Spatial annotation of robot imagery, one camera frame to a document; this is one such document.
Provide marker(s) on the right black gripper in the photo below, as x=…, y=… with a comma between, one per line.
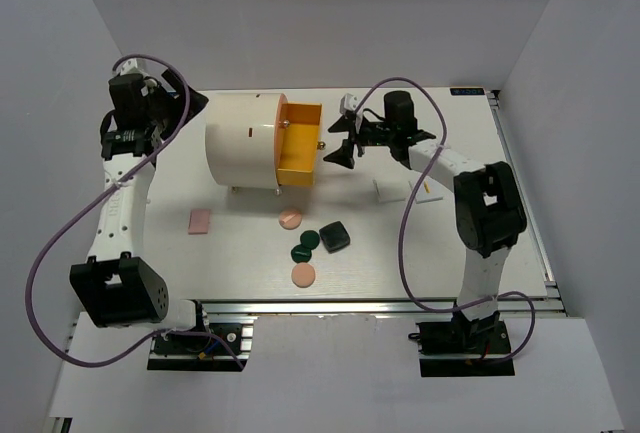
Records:
x=343, y=155

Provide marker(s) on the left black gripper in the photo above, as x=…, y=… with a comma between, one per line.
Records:
x=177, y=105

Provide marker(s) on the yellow drawer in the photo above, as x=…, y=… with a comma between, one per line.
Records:
x=299, y=145

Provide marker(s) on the pink puff with strap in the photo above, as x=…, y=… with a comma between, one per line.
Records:
x=290, y=218

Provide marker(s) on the dark green puff with label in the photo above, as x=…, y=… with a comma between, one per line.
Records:
x=301, y=254

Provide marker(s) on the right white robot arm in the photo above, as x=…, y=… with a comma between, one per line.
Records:
x=489, y=213

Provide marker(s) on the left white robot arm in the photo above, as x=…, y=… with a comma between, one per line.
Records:
x=115, y=285

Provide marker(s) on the cream round drawer organizer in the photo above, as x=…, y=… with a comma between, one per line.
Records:
x=243, y=139

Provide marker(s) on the white square compact left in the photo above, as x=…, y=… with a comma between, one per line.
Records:
x=390, y=191

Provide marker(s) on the black square compact case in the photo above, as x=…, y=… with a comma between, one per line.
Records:
x=334, y=237

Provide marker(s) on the white square compact with gold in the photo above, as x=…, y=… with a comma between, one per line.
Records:
x=427, y=191

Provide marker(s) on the pink rectangular palette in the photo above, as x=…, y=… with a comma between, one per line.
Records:
x=199, y=222

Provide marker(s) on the blue label sticker right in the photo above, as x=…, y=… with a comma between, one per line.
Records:
x=467, y=91

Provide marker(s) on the plain pink round puff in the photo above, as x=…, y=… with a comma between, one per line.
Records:
x=303, y=275

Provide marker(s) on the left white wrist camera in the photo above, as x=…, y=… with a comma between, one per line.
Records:
x=136, y=66

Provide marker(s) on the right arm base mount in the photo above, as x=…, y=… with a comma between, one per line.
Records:
x=460, y=348

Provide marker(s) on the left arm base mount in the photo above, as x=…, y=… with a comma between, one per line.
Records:
x=227, y=352

